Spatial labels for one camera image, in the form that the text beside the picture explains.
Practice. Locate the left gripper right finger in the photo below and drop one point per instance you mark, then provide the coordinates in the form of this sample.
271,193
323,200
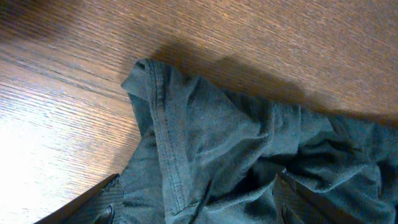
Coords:
298,202

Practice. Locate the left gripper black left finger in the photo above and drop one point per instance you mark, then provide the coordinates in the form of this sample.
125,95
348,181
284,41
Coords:
100,204

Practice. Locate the black Nike t-shirt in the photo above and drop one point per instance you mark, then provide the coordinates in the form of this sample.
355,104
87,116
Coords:
208,155

